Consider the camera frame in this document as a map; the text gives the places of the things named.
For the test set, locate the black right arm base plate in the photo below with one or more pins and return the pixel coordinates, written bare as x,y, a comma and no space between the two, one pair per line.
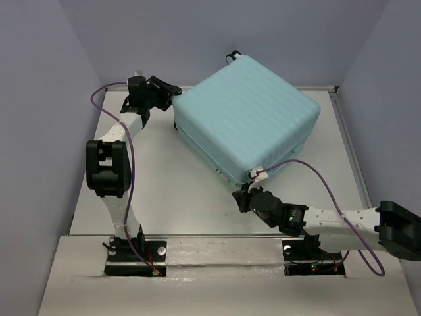
300,262

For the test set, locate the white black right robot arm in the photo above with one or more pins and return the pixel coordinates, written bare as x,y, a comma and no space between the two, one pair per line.
390,227

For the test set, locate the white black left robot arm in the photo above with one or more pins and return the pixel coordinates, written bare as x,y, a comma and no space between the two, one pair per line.
111,164

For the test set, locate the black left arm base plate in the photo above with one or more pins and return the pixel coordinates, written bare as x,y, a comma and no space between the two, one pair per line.
121,261

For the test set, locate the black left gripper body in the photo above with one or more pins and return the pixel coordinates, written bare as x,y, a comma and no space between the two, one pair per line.
156,97

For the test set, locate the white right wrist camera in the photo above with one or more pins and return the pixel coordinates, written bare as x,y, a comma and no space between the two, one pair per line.
258,176

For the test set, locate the light blue hard-shell suitcase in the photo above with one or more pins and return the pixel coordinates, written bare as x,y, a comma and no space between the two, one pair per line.
244,116

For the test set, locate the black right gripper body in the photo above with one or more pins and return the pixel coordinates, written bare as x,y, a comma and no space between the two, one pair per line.
253,191

